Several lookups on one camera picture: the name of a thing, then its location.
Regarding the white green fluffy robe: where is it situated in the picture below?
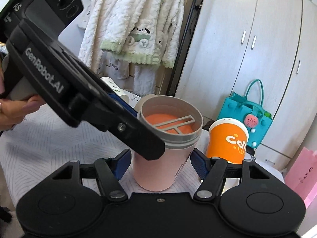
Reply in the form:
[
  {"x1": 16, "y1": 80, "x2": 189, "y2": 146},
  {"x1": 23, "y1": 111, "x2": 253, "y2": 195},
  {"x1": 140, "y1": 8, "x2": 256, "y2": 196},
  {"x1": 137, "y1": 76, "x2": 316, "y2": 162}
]
[{"x1": 78, "y1": 0, "x2": 184, "y2": 96}]

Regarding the grey patterned tablecloth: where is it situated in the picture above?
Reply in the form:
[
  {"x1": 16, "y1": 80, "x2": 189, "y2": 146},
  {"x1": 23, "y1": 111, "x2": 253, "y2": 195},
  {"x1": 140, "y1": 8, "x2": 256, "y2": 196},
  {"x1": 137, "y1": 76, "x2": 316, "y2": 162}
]
[{"x1": 0, "y1": 102, "x2": 285, "y2": 206}]

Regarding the white wardrobe cabinet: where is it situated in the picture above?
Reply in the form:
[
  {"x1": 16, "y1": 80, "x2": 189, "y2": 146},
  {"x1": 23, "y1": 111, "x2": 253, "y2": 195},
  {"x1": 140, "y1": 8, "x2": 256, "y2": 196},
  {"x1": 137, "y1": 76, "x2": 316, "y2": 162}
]
[{"x1": 176, "y1": 0, "x2": 316, "y2": 170}]

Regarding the teal felt handbag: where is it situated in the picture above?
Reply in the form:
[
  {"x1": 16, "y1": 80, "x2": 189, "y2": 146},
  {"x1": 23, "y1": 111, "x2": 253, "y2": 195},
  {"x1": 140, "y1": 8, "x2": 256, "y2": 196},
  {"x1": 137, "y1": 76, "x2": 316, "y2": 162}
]
[{"x1": 218, "y1": 79, "x2": 272, "y2": 149}]

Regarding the pink paper gift bag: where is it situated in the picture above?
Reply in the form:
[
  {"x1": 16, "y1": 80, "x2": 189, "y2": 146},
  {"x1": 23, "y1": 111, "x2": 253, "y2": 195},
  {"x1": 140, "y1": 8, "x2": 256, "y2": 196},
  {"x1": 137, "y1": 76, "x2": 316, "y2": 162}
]
[{"x1": 284, "y1": 147, "x2": 317, "y2": 208}]

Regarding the pink cup with grey rim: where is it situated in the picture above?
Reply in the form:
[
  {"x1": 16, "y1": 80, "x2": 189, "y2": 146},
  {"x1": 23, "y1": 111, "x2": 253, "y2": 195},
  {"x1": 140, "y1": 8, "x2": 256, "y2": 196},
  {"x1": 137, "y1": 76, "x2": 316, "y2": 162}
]
[{"x1": 132, "y1": 95, "x2": 203, "y2": 192}]

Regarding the person's left hand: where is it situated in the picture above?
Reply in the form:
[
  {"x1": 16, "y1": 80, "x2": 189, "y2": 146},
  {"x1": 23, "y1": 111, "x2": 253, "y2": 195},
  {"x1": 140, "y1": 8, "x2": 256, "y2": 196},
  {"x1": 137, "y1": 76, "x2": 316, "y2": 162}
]
[{"x1": 1, "y1": 95, "x2": 46, "y2": 131}]

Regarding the beige cylindrical cup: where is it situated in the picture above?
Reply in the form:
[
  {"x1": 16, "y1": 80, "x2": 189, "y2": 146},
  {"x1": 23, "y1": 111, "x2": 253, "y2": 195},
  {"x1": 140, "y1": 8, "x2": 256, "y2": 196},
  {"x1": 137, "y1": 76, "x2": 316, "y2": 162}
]
[{"x1": 134, "y1": 93, "x2": 159, "y2": 113}]

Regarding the white green-patterned paper cup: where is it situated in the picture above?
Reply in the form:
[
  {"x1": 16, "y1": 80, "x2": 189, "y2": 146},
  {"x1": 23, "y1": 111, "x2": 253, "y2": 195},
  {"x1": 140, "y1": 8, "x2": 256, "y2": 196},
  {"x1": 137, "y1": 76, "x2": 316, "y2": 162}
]
[{"x1": 100, "y1": 77, "x2": 130, "y2": 103}]

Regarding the black mirror frame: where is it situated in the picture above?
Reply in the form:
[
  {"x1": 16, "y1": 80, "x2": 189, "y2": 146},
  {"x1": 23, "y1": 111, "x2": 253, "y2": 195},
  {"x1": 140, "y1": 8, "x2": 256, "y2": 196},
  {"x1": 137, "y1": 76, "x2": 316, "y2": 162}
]
[{"x1": 164, "y1": 0, "x2": 203, "y2": 96}]

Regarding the orange paper cup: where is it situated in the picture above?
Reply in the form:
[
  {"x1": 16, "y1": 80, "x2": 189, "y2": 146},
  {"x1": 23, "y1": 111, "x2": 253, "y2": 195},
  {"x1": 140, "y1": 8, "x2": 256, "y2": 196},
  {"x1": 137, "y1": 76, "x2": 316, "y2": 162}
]
[{"x1": 206, "y1": 118, "x2": 249, "y2": 164}]

